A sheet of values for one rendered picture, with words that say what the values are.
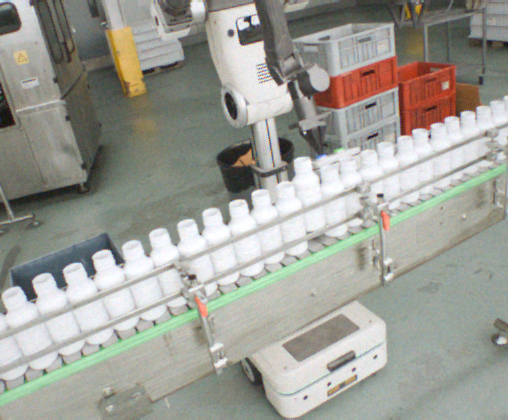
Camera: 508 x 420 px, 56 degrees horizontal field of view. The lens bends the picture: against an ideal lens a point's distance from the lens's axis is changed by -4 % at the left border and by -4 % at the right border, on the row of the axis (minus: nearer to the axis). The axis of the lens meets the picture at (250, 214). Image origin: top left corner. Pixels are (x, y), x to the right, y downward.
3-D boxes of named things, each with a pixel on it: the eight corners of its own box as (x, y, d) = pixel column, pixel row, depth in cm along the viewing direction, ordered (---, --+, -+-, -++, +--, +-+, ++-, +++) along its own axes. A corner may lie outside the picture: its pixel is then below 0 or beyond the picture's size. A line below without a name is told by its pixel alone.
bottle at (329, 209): (350, 226, 120) (344, 162, 113) (344, 238, 115) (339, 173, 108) (325, 225, 122) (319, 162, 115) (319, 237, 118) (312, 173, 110)
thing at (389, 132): (344, 173, 340) (341, 142, 330) (305, 160, 372) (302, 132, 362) (402, 145, 367) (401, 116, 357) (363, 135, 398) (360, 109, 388)
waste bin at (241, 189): (257, 275, 288) (237, 173, 259) (224, 245, 325) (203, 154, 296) (322, 245, 304) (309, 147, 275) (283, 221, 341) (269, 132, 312)
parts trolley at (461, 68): (427, 105, 510) (423, 8, 466) (391, 98, 555) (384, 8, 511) (491, 83, 547) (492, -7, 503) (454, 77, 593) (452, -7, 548)
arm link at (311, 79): (288, 52, 130) (265, 69, 127) (312, 38, 119) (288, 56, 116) (313, 90, 133) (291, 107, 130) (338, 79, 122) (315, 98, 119)
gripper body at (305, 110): (333, 117, 129) (324, 90, 128) (301, 128, 126) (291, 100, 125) (320, 121, 135) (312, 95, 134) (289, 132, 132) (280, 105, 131)
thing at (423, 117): (405, 140, 374) (404, 112, 364) (368, 130, 407) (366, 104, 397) (457, 118, 398) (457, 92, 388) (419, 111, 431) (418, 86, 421)
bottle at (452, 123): (466, 179, 131) (467, 120, 123) (444, 182, 132) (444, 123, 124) (459, 171, 136) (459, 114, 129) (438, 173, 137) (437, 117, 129)
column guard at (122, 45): (127, 98, 815) (109, 31, 765) (121, 95, 847) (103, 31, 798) (149, 91, 829) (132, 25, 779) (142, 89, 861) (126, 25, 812)
